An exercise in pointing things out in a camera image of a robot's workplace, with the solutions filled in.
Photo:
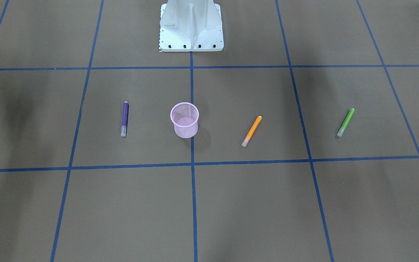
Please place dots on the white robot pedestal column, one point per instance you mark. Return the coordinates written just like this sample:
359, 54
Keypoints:
191, 26

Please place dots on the orange highlighter pen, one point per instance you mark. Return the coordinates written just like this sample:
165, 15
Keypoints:
251, 131

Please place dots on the purple marker pen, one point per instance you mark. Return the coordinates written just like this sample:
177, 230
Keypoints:
124, 121

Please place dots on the green highlighter pen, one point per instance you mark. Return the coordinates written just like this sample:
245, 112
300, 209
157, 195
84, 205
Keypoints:
345, 122

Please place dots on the pink mesh pen holder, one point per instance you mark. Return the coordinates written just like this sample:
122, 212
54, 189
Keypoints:
184, 117

